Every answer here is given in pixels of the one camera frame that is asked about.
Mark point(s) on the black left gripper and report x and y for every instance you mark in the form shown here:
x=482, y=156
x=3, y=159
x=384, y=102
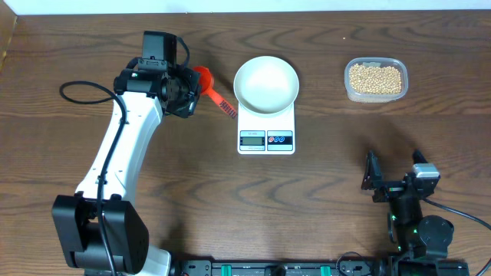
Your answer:
x=192, y=77

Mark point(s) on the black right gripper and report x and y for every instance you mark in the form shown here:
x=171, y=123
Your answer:
x=373, y=180

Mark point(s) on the red plastic measuring scoop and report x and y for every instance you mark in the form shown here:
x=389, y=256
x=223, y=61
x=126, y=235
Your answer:
x=206, y=80

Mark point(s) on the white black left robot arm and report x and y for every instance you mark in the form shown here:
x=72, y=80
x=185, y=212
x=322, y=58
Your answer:
x=98, y=227

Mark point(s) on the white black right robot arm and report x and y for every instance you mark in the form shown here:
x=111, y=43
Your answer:
x=422, y=240

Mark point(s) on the white round bowl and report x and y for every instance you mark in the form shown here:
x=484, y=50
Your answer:
x=266, y=85

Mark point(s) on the white digital kitchen scale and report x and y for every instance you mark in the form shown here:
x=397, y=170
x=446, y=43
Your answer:
x=266, y=134

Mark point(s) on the soybeans in container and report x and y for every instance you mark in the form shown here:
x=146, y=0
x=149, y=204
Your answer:
x=375, y=80

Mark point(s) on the clear plastic container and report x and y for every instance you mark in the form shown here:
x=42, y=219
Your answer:
x=376, y=62

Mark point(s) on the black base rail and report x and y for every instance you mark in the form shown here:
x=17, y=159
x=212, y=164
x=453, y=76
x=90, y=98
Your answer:
x=329, y=268

